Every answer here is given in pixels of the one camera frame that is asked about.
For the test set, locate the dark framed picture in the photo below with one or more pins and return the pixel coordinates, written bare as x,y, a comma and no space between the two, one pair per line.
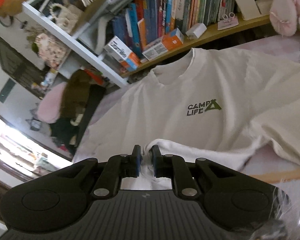
17,65

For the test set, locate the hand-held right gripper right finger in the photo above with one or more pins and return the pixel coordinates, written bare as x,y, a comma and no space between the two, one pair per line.
154,162

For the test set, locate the row of colourful books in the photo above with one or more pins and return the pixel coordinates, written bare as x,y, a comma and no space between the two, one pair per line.
165,10

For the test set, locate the pink floral bag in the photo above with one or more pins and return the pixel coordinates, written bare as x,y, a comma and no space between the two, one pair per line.
50,51

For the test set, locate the brown plush toy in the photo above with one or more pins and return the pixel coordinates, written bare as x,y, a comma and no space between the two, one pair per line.
8,6

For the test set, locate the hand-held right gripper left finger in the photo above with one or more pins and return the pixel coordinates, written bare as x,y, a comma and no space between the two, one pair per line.
138,161

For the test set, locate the pink cushion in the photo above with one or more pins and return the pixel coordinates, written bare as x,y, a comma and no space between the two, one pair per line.
50,105

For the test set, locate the tall orange white box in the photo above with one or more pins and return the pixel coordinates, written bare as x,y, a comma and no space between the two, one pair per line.
125,53

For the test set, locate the pink card with clips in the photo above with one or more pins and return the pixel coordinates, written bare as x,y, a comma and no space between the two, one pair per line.
227,22

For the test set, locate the white wooden bookshelf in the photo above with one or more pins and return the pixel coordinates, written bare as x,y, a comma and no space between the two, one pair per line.
72,42

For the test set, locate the olive green bag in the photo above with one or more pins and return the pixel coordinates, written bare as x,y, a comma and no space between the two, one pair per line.
77,95

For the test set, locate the open white cardboard box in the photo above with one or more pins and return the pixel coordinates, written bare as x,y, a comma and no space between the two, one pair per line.
245,5

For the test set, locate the pink checked cartoon mat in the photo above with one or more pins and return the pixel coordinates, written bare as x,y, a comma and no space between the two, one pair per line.
277,155

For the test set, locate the flat orange white box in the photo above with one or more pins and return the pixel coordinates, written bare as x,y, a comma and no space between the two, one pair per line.
162,45

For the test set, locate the pink white plush toy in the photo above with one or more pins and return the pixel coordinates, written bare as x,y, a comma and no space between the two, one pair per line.
285,12

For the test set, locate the white logo t-shirt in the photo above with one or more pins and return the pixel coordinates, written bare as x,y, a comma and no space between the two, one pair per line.
202,92

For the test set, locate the white rounded small box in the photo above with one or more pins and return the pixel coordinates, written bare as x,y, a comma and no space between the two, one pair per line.
196,30

